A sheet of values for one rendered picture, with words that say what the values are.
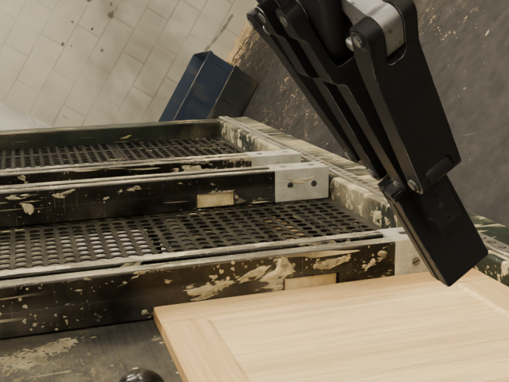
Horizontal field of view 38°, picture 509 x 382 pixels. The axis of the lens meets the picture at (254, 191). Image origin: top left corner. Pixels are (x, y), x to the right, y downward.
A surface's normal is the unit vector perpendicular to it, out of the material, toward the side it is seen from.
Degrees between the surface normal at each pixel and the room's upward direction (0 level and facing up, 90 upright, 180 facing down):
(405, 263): 90
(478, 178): 0
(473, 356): 58
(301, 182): 90
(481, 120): 0
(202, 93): 90
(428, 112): 107
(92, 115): 90
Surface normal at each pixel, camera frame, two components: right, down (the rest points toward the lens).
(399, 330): -0.01, -0.97
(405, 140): 0.47, 0.43
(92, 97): 0.32, 0.18
